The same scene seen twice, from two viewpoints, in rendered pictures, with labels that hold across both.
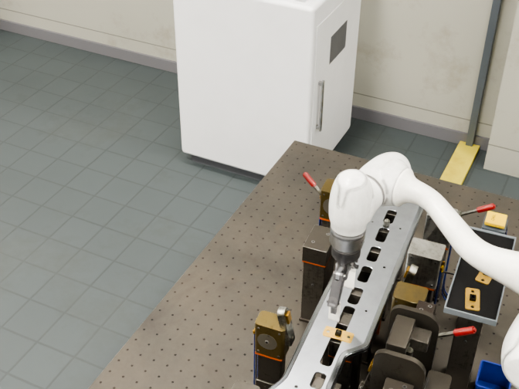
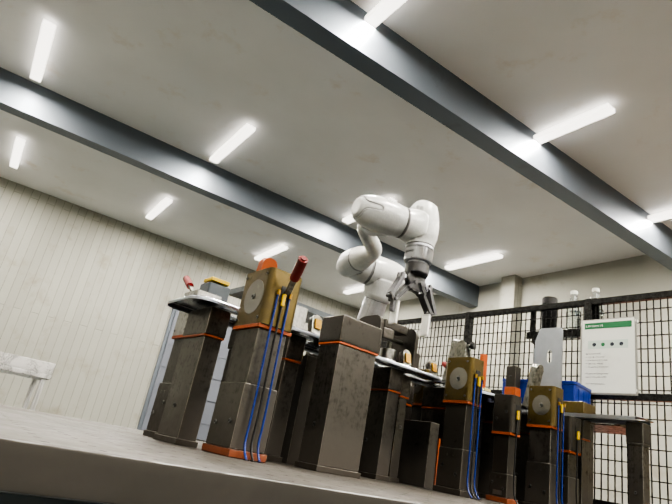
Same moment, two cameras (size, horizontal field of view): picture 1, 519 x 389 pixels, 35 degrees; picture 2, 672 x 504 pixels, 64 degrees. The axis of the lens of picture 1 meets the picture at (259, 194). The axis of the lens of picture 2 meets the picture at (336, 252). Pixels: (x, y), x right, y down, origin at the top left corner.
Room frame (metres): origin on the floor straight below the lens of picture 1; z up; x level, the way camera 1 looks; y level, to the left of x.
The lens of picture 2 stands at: (3.05, 0.42, 0.73)
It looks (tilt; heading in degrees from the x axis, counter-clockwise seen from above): 21 degrees up; 213
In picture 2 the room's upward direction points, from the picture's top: 11 degrees clockwise
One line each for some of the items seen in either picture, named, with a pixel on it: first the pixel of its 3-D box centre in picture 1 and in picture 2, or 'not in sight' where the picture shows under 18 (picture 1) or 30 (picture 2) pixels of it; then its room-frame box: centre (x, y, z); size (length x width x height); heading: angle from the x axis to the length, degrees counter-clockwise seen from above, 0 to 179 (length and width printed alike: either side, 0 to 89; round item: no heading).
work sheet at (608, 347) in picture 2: not in sight; (608, 356); (0.68, 0.24, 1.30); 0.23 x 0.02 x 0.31; 68
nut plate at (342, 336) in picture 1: (338, 333); not in sight; (1.59, -0.23, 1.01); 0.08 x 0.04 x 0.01; 69
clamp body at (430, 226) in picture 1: (439, 255); (181, 364); (2.07, -0.61, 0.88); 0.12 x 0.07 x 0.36; 68
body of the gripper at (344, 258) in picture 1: (345, 256); (415, 277); (1.59, -0.22, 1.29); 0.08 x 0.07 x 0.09; 158
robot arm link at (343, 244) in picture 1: (347, 235); (418, 256); (1.59, -0.22, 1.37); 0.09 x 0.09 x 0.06
